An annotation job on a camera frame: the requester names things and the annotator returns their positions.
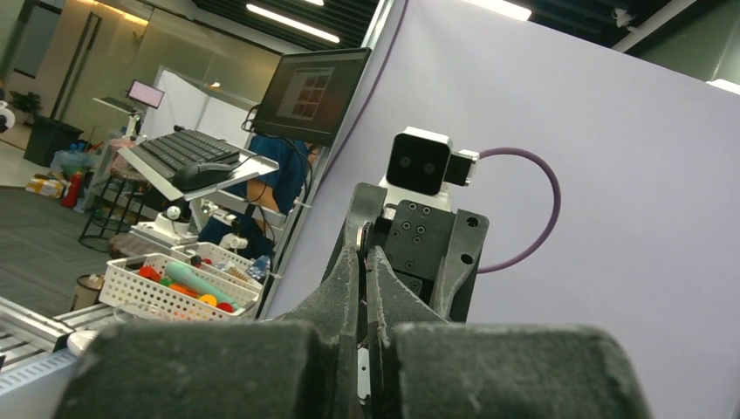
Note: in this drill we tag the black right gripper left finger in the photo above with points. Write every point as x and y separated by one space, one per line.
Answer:
300 365

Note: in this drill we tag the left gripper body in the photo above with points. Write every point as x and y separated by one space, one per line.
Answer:
415 240

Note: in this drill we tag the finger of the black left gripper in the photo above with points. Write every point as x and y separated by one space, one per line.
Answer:
365 207
456 276

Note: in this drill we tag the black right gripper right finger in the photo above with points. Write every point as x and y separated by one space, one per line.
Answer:
423 366

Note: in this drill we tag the seated person in blue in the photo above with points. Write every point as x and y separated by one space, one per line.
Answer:
275 191

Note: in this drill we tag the black computer monitor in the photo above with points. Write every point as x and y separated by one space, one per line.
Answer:
309 94

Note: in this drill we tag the white perforated basket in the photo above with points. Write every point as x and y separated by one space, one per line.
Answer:
218 261
136 281

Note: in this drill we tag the black computer mouse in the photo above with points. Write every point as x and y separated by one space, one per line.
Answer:
198 175

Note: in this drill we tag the black keyboard on stand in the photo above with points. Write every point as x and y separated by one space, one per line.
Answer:
159 158

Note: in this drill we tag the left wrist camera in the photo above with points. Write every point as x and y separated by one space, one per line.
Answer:
422 166

